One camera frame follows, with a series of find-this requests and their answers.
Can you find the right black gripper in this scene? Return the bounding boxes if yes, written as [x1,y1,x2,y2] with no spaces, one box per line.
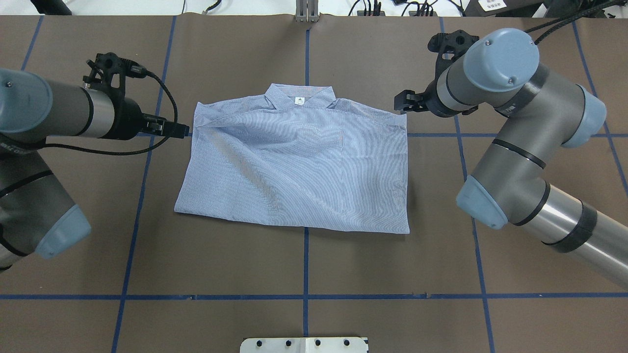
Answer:
[394,81,462,118]

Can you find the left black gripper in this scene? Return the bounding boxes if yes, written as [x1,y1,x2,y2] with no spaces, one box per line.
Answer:
[116,98,190,140]

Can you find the blue striped button shirt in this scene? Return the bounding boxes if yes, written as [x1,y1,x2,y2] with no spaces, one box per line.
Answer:
[174,83,410,234]

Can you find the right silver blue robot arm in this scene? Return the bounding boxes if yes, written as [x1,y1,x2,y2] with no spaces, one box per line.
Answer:
[394,27,628,288]

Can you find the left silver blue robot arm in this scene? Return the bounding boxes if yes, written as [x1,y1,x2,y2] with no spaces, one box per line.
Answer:
[1,62,190,271]

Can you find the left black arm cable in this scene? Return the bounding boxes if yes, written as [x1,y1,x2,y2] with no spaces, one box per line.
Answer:
[44,69,180,156]

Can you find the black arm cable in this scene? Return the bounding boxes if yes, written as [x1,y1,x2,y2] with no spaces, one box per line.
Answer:
[524,0,628,45]
[44,69,180,156]

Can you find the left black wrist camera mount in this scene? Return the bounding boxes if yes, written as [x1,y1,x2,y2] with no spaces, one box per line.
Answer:
[83,52,148,102]

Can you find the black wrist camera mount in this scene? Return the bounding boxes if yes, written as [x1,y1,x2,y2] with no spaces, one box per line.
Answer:
[427,29,480,80]
[83,52,148,102]

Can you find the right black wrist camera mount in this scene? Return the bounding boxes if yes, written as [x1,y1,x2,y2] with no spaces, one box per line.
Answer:
[427,29,480,80]

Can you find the grey aluminium frame post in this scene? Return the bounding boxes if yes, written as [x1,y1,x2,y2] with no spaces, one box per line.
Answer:
[294,0,320,23]

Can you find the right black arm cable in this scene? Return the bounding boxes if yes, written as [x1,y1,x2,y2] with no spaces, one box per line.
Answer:
[524,0,628,45]

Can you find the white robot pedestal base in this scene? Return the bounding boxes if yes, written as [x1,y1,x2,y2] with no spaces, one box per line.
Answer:
[239,337,370,353]

